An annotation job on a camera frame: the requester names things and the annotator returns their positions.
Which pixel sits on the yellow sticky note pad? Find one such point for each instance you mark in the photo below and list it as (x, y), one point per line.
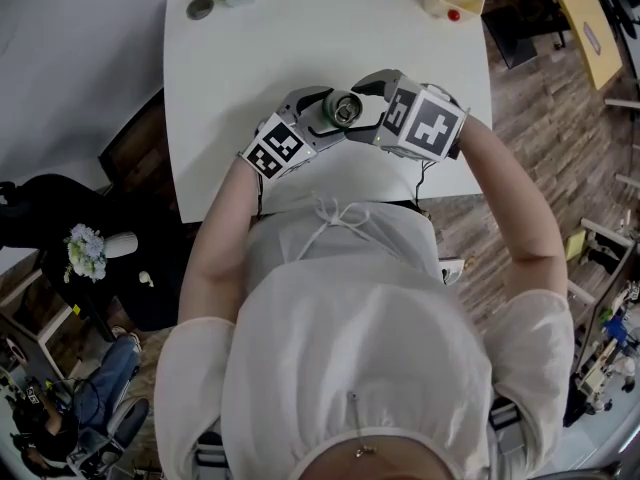
(575, 245)

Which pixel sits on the person's right forearm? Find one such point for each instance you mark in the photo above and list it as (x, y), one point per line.
(515, 193)

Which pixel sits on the person's left forearm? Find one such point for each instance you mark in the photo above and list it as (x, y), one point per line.
(215, 238)

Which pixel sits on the light wooden frame rack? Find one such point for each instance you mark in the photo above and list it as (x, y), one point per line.
(580, 293)

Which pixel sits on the grey rounded device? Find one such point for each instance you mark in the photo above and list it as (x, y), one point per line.
(127, 418)

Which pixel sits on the person's white shirt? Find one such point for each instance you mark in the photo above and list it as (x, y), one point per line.
(360, 343)

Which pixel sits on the white power strip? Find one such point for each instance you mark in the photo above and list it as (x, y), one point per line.
(452, 269)

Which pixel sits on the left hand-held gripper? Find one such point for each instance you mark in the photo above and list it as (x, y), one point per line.
(280, 140)

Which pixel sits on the grey round dish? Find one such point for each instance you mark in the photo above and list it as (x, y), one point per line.
(200, 8)

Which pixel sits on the small metal canister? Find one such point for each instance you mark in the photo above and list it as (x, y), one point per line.
(327, 110)

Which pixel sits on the yellow wooden table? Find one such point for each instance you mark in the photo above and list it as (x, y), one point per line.
(602, 68)

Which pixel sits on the white frame side table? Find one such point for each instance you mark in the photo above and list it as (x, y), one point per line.
(54, 324)

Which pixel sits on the small purple card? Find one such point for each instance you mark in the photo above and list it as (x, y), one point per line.
(594, 39)

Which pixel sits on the white vase with flowers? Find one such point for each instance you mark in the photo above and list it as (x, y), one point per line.
(115, 245)

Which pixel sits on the small white crumpled object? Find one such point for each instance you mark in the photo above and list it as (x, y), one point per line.
(145, 278)

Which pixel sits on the black table base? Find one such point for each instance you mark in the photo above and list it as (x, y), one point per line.
(515, 38)

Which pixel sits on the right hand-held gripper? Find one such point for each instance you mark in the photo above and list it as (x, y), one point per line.
(430, 125)

